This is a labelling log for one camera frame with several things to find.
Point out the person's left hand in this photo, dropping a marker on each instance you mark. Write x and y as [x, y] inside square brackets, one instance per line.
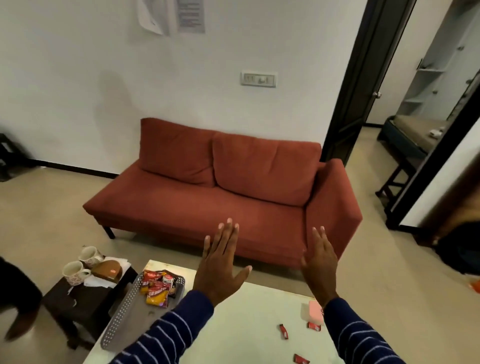
[217, 273]

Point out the person's right hand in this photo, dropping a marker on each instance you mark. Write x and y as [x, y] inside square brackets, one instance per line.
[322, 273]

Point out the pink container lid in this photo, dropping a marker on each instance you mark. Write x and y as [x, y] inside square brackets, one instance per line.
[312, 312]

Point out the brown white snack packet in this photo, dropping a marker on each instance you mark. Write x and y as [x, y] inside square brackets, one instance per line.
[171, 281]

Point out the red candy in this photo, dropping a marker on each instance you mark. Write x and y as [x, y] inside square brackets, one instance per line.
[301, 360]
[284, 332]
[314, 326]

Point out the red yellow snack packet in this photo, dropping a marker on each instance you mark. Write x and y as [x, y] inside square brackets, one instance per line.
[157, 294]
[148, 279]

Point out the grey perforated plastic tray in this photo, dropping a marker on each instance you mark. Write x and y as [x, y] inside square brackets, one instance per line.
[127, 318]

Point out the brown plastic napkin holder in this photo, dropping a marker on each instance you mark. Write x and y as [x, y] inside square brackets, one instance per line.
[107, 270]

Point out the white paper napkins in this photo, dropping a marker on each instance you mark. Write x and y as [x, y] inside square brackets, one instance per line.
[99, 283]

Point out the white floral mug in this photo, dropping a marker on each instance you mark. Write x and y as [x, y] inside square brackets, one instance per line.
[74, 272]
[89, 257]

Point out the person's right forearm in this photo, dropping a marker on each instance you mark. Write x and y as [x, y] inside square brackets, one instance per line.
[352, 337]

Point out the person's left forearm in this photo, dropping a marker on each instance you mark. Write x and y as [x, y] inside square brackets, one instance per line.
[172, 330]

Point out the white glass coffee table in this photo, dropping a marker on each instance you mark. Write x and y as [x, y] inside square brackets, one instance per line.
[262, 300]

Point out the red fabric sofa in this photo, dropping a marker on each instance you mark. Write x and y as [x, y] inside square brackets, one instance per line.
[187, 213]

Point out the red sofa back cushion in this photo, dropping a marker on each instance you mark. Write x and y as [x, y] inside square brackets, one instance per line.
[176, 150]
[266, 168]

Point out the dark wooden stool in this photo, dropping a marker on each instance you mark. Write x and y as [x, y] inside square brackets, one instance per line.
[397, 176]

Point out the dark woven plastic stool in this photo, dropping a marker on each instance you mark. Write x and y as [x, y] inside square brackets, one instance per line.
[75, 303]

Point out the bed with beige mattress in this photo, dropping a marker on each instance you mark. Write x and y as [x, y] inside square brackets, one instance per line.
[412, 131]

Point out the white wardrobe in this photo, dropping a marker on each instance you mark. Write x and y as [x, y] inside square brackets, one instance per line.
[438, 45]

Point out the white paper with text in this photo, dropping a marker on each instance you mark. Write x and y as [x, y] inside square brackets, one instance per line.
[191, 17]

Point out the white paper with drawing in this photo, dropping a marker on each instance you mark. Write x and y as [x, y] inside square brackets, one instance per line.
[152, 17]

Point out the dark door with frame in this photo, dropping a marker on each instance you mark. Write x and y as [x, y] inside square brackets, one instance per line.
[356, 93]

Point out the white wall switch panel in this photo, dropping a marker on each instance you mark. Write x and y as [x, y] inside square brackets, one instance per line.
[258, 79]

